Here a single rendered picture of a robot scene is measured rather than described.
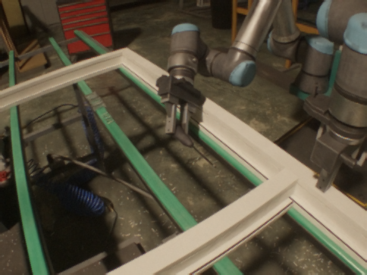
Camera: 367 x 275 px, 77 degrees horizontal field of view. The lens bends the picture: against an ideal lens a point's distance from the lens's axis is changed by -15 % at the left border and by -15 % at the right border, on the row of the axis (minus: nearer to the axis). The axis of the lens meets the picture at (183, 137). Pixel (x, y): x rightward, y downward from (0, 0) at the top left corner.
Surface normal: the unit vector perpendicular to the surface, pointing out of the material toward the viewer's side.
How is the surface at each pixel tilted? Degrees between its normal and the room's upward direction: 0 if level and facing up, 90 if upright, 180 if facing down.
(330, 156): 90
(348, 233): 90
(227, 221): 0
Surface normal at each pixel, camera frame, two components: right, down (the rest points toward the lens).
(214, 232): -0.06, -0.78
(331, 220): -0.84, 0.38
